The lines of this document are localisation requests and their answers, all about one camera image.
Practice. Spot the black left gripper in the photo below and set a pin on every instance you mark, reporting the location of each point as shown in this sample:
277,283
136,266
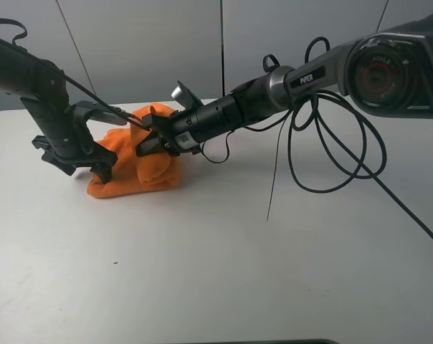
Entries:
72,146

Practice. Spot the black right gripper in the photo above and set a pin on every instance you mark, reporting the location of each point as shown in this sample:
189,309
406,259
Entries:
184,131

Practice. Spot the orange microfibre towel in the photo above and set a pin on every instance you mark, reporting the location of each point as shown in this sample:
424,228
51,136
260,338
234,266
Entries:
133,174

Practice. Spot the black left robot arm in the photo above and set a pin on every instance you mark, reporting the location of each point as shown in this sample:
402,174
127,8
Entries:
39,84

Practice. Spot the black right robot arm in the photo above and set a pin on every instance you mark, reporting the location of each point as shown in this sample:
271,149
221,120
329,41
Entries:
386,74

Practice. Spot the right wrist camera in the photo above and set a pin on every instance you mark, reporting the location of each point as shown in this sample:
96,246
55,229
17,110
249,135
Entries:
186,98

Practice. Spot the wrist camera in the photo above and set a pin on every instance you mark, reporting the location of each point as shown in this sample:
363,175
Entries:
186,98
86,110

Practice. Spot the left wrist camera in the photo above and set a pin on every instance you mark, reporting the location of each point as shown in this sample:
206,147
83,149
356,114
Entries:
86,110

